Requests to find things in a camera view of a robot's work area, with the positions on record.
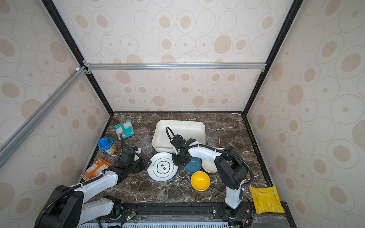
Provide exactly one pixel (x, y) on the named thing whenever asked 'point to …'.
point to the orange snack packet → (96, 169)
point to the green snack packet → (125, 129)
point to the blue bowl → (194, 166)
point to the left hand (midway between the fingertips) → (154, 160)
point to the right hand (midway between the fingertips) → (176, 163)
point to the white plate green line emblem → (162, 168)
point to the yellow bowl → (200, 181)
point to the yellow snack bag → (266, 200)
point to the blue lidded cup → (107, 144)
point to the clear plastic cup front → (146, 145)
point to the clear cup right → (211, 136)
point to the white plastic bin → (161, 142)
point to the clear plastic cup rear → (142, 136)
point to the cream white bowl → (208, 166)
